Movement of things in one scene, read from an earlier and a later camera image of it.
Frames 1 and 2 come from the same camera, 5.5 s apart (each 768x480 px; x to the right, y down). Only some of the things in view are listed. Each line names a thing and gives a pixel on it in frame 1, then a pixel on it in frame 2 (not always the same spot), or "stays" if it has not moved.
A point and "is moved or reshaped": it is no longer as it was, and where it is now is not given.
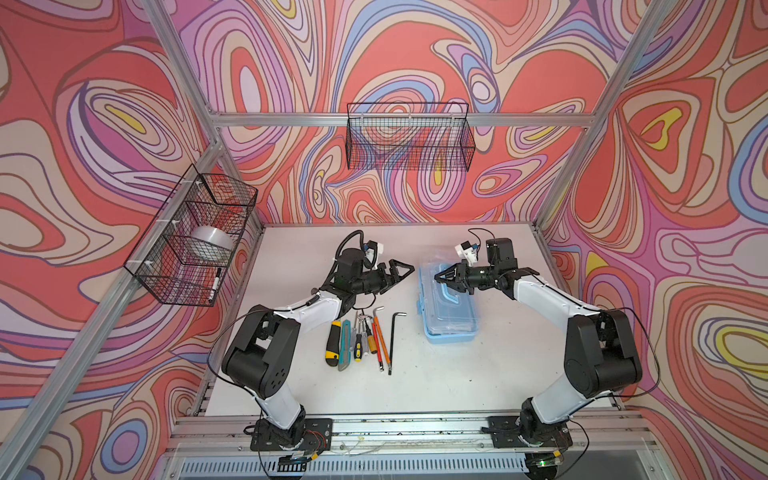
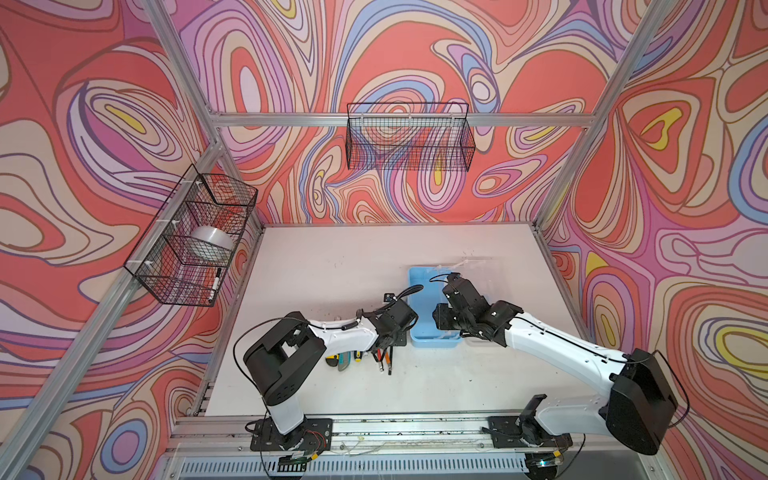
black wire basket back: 409,136 stays
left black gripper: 393,275 → 403,339
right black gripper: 455,282 → 441,317
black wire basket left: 193,239 stays
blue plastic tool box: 449,314 is moved or reshaped
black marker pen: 215,285 stays
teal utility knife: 345,354 stays
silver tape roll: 213,236 stays
